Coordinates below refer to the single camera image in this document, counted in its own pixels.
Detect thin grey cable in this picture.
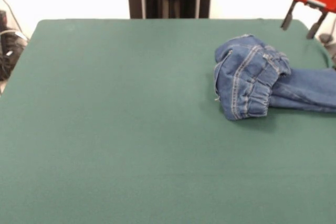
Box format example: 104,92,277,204
0,0,22,33

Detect blue denim jeans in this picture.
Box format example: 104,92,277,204
214,34,336,122

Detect black stand base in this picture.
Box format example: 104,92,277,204
0,10,29,81
318,33,336,69

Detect dark green table cloth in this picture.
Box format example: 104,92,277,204
0,18,336,224

